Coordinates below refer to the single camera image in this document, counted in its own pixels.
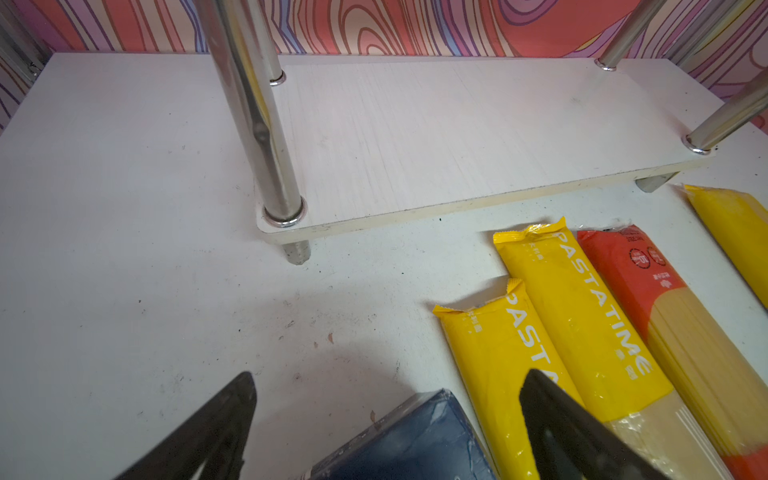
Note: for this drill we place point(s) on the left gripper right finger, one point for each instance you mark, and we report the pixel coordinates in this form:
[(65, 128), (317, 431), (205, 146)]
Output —
[(569, 443)]

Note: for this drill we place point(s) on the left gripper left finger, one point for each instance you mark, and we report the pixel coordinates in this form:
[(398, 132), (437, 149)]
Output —
[(209, 444)]

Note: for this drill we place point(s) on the yellow barcode spaghetti bag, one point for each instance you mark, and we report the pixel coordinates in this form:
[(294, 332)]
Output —
[(738, 222)]

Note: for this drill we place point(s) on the white two-tier shelf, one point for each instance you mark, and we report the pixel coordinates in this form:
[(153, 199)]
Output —
[(339, 147)]

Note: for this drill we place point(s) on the long yellow Pastatime bag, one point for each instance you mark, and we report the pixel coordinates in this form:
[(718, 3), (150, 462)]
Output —
[(617, 377)]

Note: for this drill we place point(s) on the short yellow Pastatime bag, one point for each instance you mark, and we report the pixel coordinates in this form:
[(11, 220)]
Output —
[(495, 346)]

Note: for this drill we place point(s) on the blue Barilla rigatoni box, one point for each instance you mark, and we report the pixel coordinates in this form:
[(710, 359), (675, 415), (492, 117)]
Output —
[(428, 436)]

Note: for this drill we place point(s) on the red spaghetti bag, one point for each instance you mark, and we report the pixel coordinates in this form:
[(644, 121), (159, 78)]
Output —
[(724, 393)]

